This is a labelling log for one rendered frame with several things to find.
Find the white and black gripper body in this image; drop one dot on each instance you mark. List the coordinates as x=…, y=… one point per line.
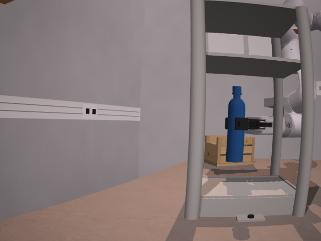
x=267, y=130

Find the dark blue bottle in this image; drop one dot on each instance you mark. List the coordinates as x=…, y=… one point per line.
x=235, y=138

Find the grey shelving unit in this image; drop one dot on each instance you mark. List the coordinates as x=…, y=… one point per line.
x=248, y=198

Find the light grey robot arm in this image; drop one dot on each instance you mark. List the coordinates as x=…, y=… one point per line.
x=292, y=109

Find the wooden crate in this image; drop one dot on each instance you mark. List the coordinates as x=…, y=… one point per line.
x=215, y=154

